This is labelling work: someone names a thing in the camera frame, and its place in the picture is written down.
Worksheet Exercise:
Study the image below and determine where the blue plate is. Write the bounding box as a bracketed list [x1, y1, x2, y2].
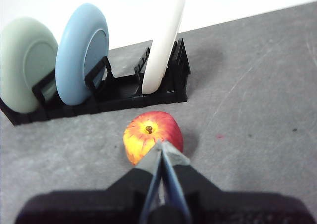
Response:
[55, 2, 110, 106]

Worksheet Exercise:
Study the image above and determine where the cream white plate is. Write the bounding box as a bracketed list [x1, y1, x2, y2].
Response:
[142, 0, 186, 95]

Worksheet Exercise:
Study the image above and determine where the red yellow apple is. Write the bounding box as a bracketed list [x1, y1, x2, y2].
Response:
[123, 111, 184, 166]

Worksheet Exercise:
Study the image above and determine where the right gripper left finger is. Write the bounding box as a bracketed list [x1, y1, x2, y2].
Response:
[14, 139, 163, 224]

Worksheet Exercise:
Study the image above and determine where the pale green plate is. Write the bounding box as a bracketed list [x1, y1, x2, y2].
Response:
[0, 17, 59, 113]

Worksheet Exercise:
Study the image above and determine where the black plate rack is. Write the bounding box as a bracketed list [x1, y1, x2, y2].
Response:
[0, 37, 192, 127]

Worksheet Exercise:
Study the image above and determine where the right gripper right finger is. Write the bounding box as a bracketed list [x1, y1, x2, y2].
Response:
[162, 141, 317, 224]

